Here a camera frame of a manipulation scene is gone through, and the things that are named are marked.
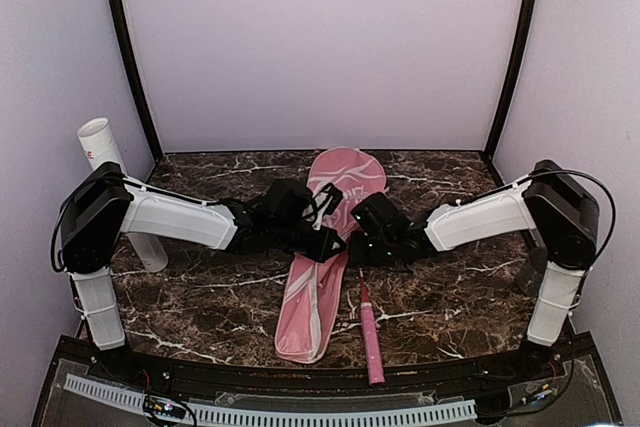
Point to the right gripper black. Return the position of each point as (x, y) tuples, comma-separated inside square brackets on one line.
[(357, 253)]

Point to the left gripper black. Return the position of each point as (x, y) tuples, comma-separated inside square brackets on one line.
[(323, 253)]

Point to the pink racket bag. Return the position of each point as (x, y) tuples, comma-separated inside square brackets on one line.
[(312, 293)]

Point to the red badminton racket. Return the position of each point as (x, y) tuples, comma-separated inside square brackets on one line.
[(370, 337)]

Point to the white shuttlecock tube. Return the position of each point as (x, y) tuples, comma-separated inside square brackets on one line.
[(99, 205)]

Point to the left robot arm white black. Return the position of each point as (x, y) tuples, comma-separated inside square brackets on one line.
[(269, 221)]

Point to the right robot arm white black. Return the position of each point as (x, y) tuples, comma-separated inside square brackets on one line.
[(549, 200)]

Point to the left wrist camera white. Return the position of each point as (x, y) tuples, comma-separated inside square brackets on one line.
[(330, 198)]

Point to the black front rail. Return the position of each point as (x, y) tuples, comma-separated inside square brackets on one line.
[(487, 376)]

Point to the grey slotted cable duct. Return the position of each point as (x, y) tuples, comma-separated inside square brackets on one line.
[(165, 412)]

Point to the black right corner post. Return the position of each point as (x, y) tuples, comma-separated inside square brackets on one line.
[(521, 34)]

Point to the black corner post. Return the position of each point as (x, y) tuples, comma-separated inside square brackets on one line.
[(133, 76), (521, 34)]

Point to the black left corner post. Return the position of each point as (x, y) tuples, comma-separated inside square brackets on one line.
[(133, 76)]

